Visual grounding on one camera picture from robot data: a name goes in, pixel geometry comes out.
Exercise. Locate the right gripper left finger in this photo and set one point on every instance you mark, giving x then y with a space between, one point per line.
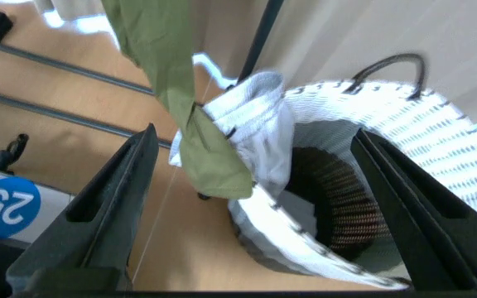
97 215

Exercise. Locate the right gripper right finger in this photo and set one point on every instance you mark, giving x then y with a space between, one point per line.
420 207

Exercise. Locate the green printed t-shirt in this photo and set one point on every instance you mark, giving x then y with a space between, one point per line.
164 49

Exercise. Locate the white garment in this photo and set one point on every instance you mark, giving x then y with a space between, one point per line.
259 124

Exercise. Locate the white laundry basket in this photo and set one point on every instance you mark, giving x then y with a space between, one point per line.
429 120

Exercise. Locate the black clothes rack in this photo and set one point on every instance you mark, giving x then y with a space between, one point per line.
56 64

